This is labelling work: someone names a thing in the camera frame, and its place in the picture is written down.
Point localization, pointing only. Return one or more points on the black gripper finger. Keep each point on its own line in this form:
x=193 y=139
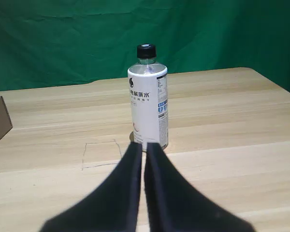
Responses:
x=111 y=200
x=178 y=205

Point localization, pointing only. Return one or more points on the white standing bottle black cap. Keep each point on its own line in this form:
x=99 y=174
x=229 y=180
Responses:
x=147 y=106

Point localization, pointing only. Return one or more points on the green backdrop cloth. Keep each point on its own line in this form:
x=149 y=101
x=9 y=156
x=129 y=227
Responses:
x=87 y=36

